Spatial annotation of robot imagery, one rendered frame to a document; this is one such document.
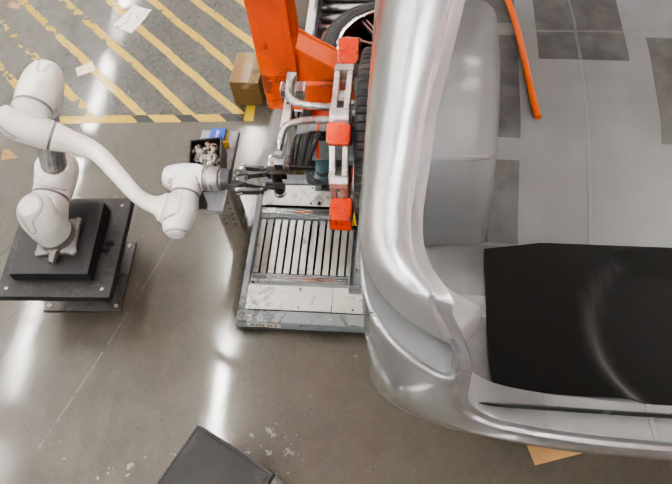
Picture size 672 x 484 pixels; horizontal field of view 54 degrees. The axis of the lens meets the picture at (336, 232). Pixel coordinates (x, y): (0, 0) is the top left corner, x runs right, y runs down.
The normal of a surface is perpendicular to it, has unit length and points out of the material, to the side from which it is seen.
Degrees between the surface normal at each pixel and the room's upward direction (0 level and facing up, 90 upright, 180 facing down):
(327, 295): 0
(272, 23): 90
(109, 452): 0
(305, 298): 0
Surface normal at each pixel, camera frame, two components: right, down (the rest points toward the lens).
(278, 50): -0.08, 0.86
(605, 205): -0.09, -0.18
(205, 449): -0.07, -0.51
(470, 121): -0.11, 0.11
